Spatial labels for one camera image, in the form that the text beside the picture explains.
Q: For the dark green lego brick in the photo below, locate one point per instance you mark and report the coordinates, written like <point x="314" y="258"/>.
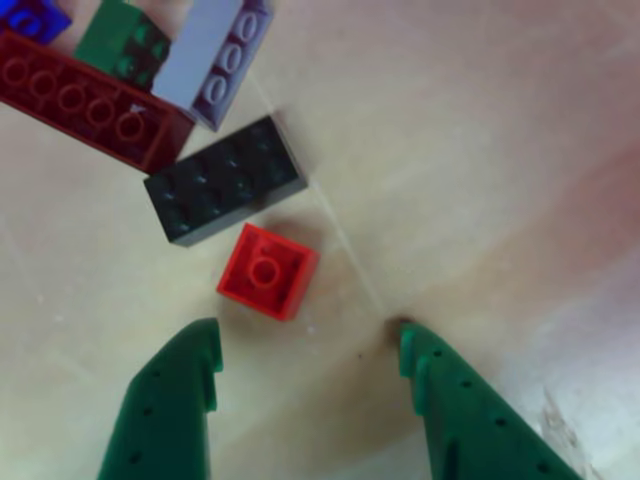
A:
<point x="225" y="185"/>

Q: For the small green lego brick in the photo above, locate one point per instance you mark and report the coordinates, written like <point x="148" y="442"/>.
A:
<point x="115" y="35"/>

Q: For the red square lego brick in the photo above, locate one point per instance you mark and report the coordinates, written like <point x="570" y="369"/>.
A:
<point x="267" y="272"/>

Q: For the light grey smooth lego brick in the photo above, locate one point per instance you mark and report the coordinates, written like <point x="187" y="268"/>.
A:
<point x="200" y="55"/>

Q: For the blue long lego brick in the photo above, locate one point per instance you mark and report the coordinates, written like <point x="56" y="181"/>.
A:
<point x="35" y="20"/>

